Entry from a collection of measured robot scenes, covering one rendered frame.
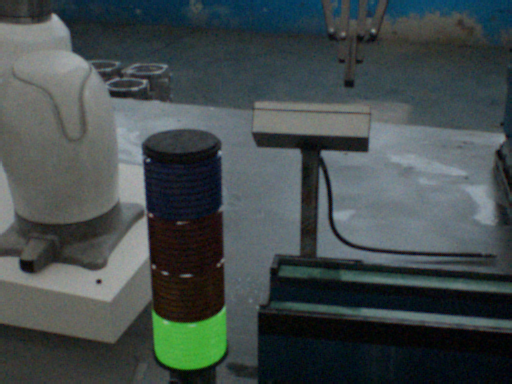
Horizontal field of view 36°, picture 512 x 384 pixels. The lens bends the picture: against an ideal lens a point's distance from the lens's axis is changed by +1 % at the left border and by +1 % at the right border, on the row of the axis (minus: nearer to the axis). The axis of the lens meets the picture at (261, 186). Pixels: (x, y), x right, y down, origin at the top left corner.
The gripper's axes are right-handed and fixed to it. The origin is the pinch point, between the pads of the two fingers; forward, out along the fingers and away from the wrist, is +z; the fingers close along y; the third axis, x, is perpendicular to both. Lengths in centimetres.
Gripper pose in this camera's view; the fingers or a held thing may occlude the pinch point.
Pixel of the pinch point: (350, 62)
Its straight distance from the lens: 118.3
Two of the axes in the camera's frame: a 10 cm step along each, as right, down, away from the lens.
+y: 9.9, 0.6, -1.4
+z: -0.9, 9.7, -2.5
